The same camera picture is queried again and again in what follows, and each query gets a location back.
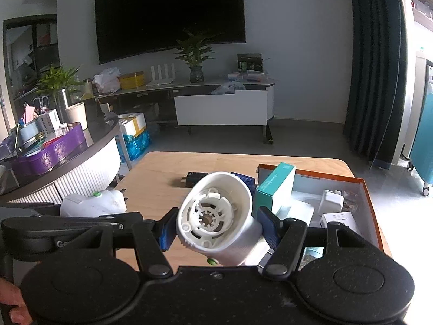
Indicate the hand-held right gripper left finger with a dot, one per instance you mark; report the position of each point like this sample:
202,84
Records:
165,233

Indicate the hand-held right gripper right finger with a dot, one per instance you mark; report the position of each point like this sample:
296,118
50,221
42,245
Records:
268,226

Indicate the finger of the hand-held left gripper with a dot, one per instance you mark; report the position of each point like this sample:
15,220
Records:
111,218

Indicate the white hair dryer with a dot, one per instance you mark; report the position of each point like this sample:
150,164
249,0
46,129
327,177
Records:
91,205
233,189

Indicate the teal cardboard box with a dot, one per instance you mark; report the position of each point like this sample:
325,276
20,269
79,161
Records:
270,189

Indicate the light blue small object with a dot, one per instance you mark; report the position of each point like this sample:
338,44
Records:
313,253

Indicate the white charger with clear cap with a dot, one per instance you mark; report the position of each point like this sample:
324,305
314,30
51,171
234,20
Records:
331,199

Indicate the white power adapter box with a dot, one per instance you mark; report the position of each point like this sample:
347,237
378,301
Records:
338,218

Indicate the orange and white cardboard box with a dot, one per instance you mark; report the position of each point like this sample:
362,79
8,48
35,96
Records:
363,206

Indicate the person's left hand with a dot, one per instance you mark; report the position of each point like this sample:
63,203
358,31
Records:
10,298

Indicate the blue plastic box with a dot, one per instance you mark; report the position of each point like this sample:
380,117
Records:
245,179

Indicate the round dark-topped white counter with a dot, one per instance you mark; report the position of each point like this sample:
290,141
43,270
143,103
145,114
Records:
77,176

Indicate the black power adapter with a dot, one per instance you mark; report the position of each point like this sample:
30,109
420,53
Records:
194,178

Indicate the blue plastic bag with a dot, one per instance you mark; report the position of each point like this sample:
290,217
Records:
135,145

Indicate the purple tray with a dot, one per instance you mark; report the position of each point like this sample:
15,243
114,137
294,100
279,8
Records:
50,154

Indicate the white and yellow carton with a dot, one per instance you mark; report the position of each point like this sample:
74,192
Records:
132,122

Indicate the white paper cup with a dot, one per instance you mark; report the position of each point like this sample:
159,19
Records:
76,115

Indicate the small white printed box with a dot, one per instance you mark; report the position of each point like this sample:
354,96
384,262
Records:
49,122

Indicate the white media console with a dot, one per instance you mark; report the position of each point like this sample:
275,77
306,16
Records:
220,108

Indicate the white plastic bag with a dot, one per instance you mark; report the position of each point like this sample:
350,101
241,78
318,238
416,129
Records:
106,80

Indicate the yellow box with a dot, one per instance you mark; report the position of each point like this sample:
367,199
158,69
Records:
132,80

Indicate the crumpled blue bag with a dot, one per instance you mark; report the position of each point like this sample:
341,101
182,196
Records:
228,88

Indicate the green plant in metal vase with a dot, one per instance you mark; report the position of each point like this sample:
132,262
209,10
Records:
59,81

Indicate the white router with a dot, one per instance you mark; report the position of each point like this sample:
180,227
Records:
161,74

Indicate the black and green box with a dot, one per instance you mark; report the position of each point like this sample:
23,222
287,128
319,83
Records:
250,62

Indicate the teal suitcase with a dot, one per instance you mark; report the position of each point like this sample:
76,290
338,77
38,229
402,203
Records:
423,135

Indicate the green plant in glass vase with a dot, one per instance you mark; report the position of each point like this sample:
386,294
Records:
195,54

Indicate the dark glass cabinet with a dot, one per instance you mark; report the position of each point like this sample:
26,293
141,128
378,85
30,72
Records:
32,50

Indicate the dark curtain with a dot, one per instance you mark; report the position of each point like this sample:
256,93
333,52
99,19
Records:
375,67

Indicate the black wall television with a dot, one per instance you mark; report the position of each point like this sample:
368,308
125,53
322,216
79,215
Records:
169,13

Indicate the wall shelf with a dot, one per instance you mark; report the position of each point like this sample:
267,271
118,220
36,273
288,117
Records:
421,0

